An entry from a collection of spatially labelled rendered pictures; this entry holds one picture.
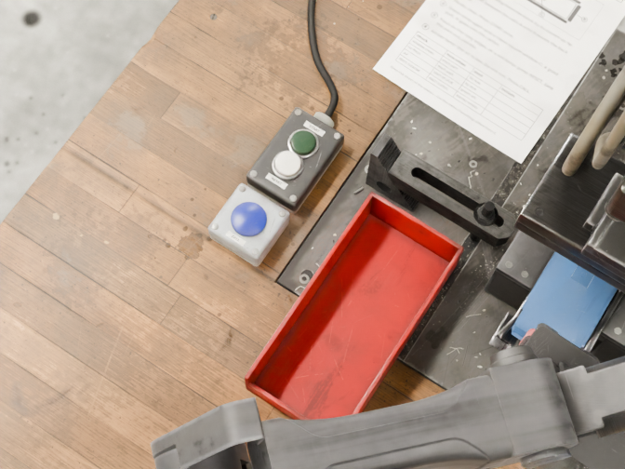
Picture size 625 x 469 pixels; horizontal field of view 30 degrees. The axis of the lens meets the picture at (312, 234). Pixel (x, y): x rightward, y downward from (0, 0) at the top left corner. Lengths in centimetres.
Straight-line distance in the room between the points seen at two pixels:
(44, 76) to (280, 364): 131
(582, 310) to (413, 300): 19
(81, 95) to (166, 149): 107
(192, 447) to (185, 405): 44
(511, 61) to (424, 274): 29
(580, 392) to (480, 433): 11
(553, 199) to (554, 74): 36
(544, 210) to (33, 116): 150
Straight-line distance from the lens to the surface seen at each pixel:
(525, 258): 126
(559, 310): 124
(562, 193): 112
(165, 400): 129
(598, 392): 94
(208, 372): 129
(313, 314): 130
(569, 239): 111
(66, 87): 245
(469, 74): 143
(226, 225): 130
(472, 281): 133
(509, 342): 123
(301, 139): 133
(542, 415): 88
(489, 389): 87
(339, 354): 129
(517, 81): 143
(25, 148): 241
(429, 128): 139
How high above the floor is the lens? 216
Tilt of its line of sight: 71 degrees down
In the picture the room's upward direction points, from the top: 4 degrees clockwise
